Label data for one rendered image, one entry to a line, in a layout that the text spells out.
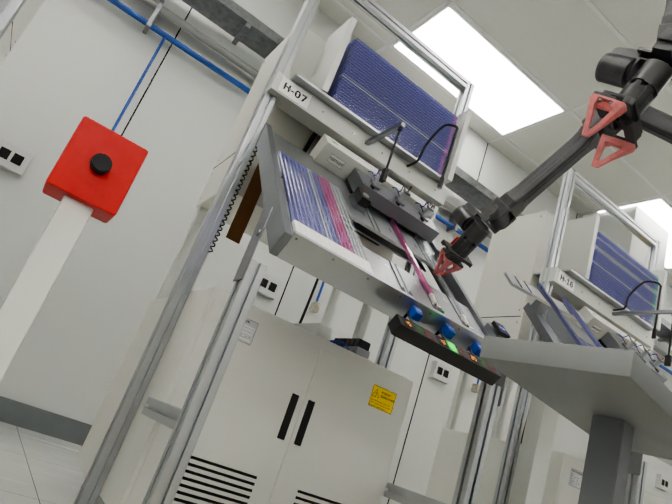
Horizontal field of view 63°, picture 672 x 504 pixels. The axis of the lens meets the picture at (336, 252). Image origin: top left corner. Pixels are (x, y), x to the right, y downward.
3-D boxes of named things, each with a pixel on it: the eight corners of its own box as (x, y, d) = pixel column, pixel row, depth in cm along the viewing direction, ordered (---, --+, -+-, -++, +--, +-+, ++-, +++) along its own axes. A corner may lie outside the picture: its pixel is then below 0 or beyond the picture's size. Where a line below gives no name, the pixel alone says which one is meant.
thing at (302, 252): (482, 366, 148) (501, 348, 145) (276, 257, 119) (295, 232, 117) (480, 363, 149) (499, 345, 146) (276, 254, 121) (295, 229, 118)
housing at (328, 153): (410, 242, 204) (435, 213, 200) (303, 175, 183) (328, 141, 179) (404, 231, 211) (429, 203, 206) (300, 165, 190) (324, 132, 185)
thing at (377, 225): (437, 284, 180) (448, 273, 178) (266, 183, 151) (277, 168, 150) (409, 234, 207) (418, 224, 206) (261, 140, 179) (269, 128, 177)
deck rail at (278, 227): (276, 257, 120) (292, 235, 117) (268, 253, 119) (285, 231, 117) (260, 141, 179) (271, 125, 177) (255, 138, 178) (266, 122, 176)
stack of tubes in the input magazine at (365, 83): (441, 176, 206) (458, 117, 215) (331, 98, 184) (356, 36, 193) (419, 183, 216) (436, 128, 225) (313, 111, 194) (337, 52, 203)
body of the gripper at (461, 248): (438, 242, 166) (455, 224, 164) (462, 258, 171) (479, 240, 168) (445, 254, 161) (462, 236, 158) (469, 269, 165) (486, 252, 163)
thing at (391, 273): (487, 356, 148) (495, 348, 147) (282, 245, 120) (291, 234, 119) (462, 313, 164) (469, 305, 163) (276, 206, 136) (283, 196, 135)
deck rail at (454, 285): (487, 368, 149) (503, 353, 146) (482, 366, 148) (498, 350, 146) (413, 237, 208) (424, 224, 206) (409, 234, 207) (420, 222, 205)
